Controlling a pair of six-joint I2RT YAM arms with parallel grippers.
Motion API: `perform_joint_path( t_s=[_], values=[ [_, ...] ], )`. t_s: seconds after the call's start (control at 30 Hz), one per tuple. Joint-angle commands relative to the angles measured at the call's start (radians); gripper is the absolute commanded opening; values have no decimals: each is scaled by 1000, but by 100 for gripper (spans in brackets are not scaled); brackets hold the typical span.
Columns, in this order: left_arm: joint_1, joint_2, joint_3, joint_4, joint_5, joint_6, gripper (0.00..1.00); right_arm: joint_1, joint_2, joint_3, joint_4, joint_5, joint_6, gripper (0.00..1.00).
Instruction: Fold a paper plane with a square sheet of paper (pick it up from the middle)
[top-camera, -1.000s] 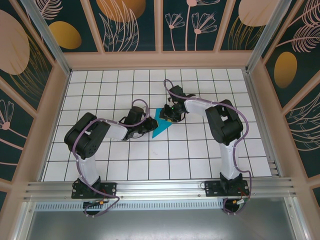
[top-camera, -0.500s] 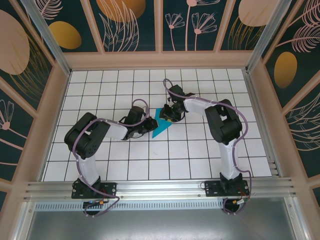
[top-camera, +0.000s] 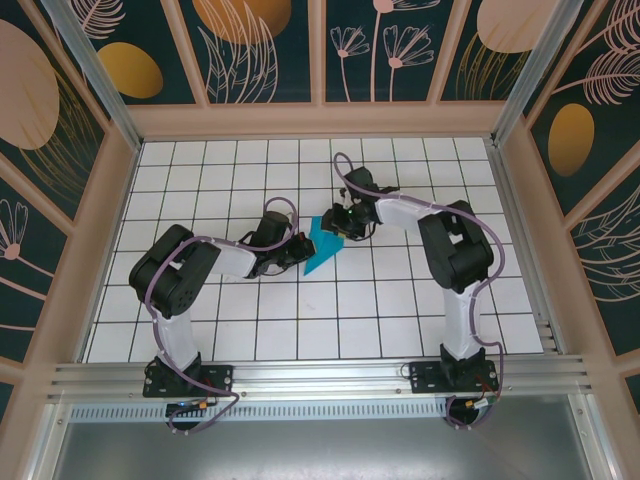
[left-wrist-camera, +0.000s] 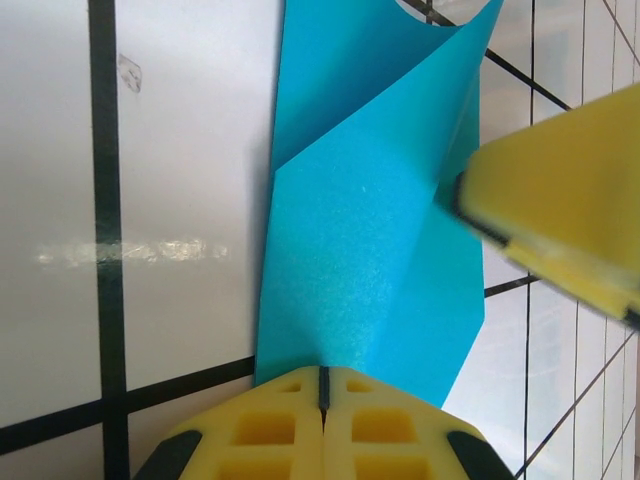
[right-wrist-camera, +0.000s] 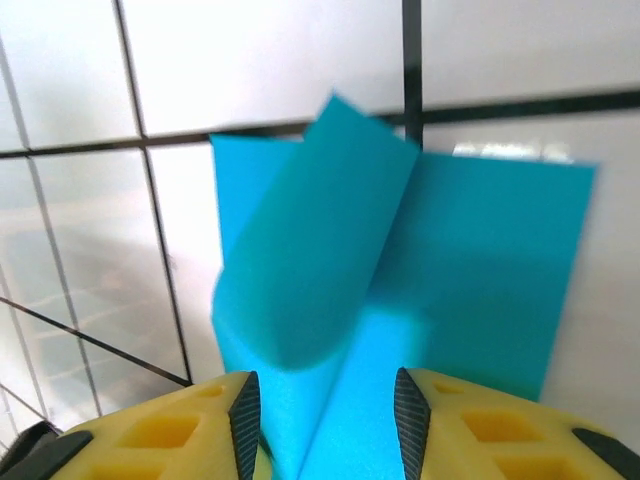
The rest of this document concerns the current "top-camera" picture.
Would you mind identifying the slotted grey cable duct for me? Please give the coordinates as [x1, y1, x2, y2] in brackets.
[69, 402, 451, 422]

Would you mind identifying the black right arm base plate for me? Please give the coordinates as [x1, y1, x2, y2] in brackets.
[408, 359, 499, 396]

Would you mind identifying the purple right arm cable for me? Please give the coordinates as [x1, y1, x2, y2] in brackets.
[333, 152, 504, 432]

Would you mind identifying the small circuit board yellow connector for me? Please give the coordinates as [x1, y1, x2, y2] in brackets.
[462, 394, 504, 414]
[167, 399, 221, 415]

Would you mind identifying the aluminium mounting rail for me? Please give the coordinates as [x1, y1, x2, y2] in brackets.
[47, 354, 594, 404]

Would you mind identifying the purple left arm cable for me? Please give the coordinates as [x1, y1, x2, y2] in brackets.
[148, 198, 300, 436]

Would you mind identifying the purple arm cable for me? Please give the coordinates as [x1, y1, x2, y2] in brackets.
[333, 152, 504, 432]
[148, 198, 300, 436]

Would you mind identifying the aluminium corner post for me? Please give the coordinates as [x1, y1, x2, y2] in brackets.
[492, 0, 586, 146]
[39, 0, 144, 151]

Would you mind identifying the aluminium side rail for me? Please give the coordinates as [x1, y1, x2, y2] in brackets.
[487, 139, 569, 356]

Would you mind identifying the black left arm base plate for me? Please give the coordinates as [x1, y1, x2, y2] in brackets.
[143, 363, 235, 399]

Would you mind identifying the teal cloth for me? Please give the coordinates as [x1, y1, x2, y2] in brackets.
[302, 214, 347, 275]

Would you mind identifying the grey metal shelf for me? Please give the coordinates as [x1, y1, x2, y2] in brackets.
[29, 399, 621, 480]

